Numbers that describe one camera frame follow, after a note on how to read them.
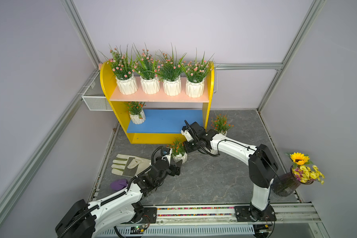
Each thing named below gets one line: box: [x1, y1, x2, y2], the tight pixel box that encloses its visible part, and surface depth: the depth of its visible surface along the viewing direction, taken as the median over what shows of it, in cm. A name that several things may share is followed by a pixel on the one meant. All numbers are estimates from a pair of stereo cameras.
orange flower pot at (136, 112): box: [126, 101, 147, 125], surface depth 90 cm
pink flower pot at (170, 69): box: [150, 42, 187, 97], surface depth 68 cm
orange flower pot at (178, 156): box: [172, 152, 188, 164], surface depth 86 cm
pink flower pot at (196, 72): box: [180, 47, 215, 99], surface depth 67 cm
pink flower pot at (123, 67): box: [98, 43, 140, 95], surface depth 68 cm
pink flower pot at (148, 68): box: [131, 42, 163, 95], surface depth 66 cm
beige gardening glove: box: [111, 153, 152, 178], surface depth 93 cm
